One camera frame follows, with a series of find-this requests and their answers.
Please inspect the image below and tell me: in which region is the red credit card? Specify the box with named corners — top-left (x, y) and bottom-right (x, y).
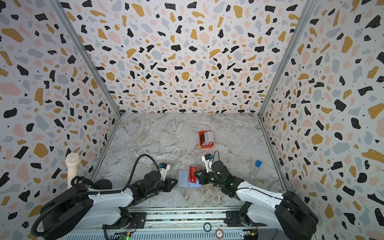
top-left (189, 166), bottom-right (197, 184)

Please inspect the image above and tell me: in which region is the beige leather card holder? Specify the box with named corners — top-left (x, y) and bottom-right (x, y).
top-left (177, 170), bottom-right (201, 188)

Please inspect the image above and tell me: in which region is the red card tray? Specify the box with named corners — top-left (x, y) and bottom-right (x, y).
top-left (198, 130), bottom-right (215, 149)

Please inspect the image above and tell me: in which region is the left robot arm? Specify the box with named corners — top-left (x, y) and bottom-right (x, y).
top-left (31, 170), bottom-right (178, 240)

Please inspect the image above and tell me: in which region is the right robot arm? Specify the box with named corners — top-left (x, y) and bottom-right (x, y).
top-left (194, 161), bottom-right (319, 240)

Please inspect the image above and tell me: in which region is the stack of cards in tray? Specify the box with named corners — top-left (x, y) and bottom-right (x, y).
top-left (200, 130), bottom-right (214, 147)

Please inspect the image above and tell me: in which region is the blue tag on table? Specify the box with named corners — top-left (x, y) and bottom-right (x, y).
top-left (255, 160), bottom-right (263, 168)

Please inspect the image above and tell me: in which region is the beige microphone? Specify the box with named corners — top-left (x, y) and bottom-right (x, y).
top-left (65, 153), bottom-right (80, 189)

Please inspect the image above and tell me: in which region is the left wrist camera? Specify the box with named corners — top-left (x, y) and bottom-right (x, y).
top-left (159, 163), bottom-right (170, 181)

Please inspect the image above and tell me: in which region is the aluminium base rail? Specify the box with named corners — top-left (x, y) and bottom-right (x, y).
top-left (64, 207), bottom-right (290, 240)

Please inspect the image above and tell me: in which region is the black corrugated cable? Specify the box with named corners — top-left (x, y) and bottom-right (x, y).
top-left (30, 153), bottom-right (161, 238)

